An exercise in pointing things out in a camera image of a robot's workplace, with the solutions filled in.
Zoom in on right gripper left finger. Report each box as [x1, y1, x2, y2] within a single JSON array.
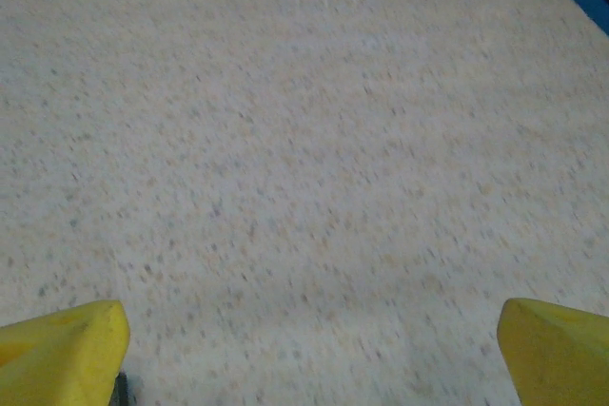
[[0, 300, 131, 406]]

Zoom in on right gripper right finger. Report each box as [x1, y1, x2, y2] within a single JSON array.
[[496, 297, 609, 406]]

